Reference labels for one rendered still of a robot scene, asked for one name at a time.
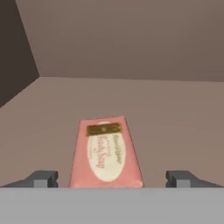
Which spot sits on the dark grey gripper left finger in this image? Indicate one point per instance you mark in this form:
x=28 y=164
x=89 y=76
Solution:
x=42 y=178

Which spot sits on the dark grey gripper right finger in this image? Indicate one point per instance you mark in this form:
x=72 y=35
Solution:
x=180 y=178

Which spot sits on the brown cabinet interior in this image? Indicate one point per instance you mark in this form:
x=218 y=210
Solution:
x=116 y=58

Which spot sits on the pink bar soap box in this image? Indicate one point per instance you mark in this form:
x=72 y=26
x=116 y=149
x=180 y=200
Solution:
x=105 y=154

